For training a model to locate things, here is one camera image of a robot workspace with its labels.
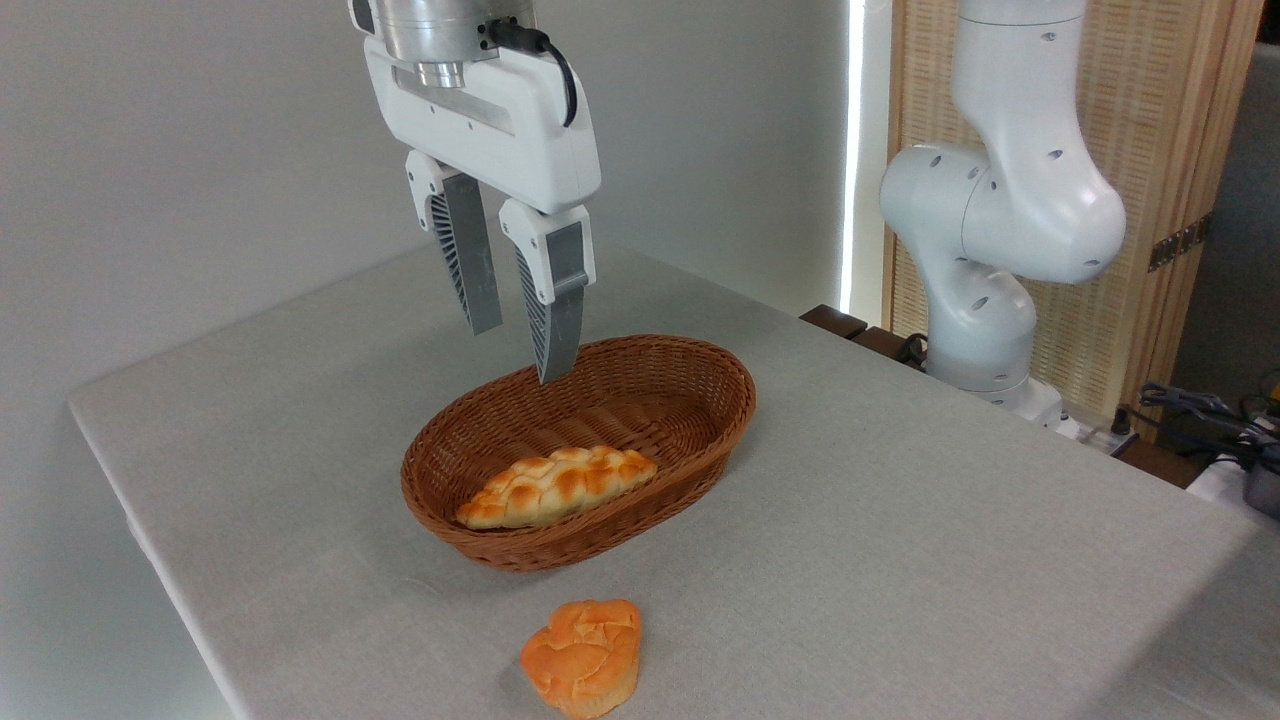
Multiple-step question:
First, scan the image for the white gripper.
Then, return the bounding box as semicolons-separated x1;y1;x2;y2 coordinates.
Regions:
362;36;603;385

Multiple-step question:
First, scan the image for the long braided bread loaf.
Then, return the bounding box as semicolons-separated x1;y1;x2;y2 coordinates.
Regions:
456;446;658;530

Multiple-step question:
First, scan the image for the round orange bread roll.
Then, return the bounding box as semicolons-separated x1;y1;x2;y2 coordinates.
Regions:
520;599;642;720

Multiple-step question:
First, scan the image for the brown oval wicker basket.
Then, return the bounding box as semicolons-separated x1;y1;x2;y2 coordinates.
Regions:
401;334;757;573

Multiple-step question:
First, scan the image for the dark brown wooden block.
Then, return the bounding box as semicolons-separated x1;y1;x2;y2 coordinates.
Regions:
800;304;869;341
850;326;927;371

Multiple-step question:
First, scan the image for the grey tablecloth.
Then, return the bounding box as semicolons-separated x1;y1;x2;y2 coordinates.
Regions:
68;240;1280;720

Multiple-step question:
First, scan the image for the white power strip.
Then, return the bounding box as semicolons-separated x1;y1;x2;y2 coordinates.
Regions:
1058;415;1141;457

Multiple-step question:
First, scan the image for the bamboo folding screen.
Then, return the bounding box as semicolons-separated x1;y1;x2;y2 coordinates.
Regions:
883;0;1266;441

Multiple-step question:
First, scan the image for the metal screen hinge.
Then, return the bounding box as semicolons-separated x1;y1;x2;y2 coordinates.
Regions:
1148;215;1213;273

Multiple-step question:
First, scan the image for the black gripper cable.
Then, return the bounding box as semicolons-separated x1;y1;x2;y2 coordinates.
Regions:
480;20;579;129

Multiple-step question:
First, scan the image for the black cable bundle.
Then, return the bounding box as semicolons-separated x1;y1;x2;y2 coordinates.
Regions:
1130;383;1280;473

